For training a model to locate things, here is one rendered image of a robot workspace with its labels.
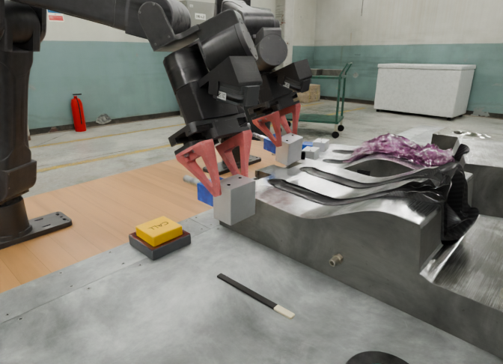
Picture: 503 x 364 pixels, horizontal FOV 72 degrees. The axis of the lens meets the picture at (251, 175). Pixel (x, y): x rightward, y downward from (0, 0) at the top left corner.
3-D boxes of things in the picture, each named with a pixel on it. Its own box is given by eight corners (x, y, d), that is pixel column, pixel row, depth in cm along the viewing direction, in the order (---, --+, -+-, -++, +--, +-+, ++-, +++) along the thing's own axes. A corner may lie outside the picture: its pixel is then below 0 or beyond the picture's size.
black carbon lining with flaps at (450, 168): (261, 192, 69) (261, 145, 66) (308, 173, 80) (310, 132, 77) (456, 260, 46) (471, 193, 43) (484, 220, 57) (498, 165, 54)
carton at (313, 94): (290, 101, 866) (291, 85, 853) (306, 99, 906) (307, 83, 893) (305, 102, 835) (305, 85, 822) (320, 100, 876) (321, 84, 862)
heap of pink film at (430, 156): (340, 165, 89) (343, 135, 86) (353, 148, 104) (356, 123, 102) (456, 180, 78) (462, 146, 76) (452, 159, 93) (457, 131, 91)
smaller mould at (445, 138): (429, 153, 121) (432, 133, 119) (441, 145, 132) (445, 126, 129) (496, 165, 108) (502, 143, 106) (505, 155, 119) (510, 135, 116)
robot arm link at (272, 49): (297, 65, 66) (294, 0, 65) (254, 65, 64) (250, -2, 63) (277, 77, 78) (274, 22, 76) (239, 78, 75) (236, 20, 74)
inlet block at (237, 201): (174, 198, 56) (171, 165, 54) (197, 189, 59) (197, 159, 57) (230, 225, 48) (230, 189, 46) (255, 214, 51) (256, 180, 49)
